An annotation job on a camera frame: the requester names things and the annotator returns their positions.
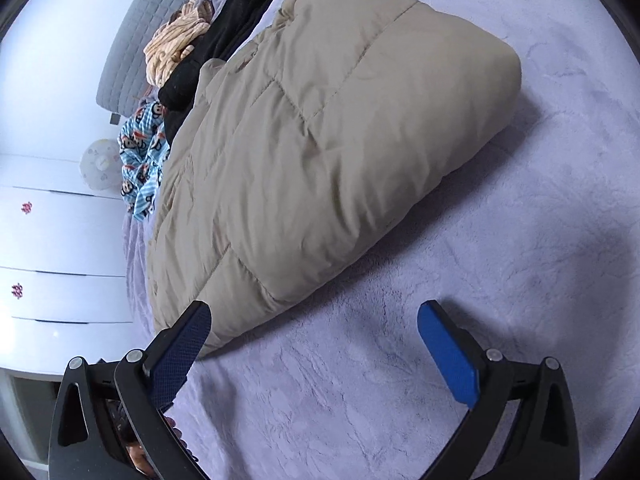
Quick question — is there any black garment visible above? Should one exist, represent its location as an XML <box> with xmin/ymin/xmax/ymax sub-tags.
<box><xmin>157</xmin><ymin>0</ymin><xmax>296</xmax><ymax>148</ymax></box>

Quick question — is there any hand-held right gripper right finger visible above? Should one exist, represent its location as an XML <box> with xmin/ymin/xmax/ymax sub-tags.
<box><xmin>417</xmin><ymin>300</ymin><xmax>583</xmax><ymax>480</ymax></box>

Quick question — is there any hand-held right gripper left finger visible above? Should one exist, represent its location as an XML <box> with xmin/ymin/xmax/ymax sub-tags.
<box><xmin>47</xmin><ymin>300</ymin><xmax>213</xmax><ymax>480</ymax></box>

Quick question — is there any blue monkey print cloth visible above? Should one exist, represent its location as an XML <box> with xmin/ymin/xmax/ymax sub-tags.
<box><xmin>117</xmin><ymin>99</ymin><xmax>171</xmax><ymax>222</ymax></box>

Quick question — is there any orange striped garment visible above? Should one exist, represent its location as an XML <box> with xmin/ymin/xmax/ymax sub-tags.
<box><xmin>143</xmin><ymin>0</ymin><xmax>217</xmax><ymax>88</ymax></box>

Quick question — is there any white round fan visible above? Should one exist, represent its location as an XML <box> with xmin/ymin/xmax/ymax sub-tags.
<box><xmin>80</xmin><ymin>139</ymin><xmax>123</xmax><ymax>191</ymax></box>

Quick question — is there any beige puffer jacket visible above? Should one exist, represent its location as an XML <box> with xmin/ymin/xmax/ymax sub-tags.
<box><xmin>147</xmin><ymin>0</ymin><xmax>523</xmax><ymax>361</ymax></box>

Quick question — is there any grey quilted headboard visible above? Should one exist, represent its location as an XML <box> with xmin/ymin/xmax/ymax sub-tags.
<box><xmin>97</xmin><ymin>0</ymin><xmax>206</xmax><ymax>116</ymax></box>

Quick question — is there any white cabinet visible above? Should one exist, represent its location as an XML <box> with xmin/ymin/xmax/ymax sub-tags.
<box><xmin>0</xmin><ymin>152</ymin><xmax>136</xmax><ymax>376</ymax></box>

